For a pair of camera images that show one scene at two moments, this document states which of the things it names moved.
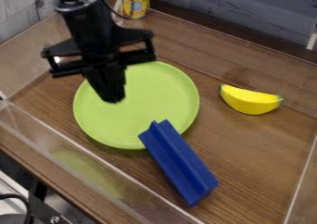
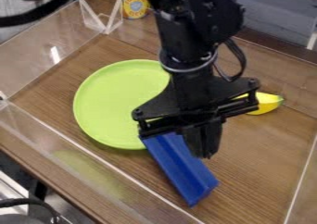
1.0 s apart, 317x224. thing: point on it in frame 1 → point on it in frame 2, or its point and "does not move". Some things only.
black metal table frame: [42, 212] does not move
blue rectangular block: [179, 160] does not move
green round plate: [160, 93] does not move
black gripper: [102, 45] → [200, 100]
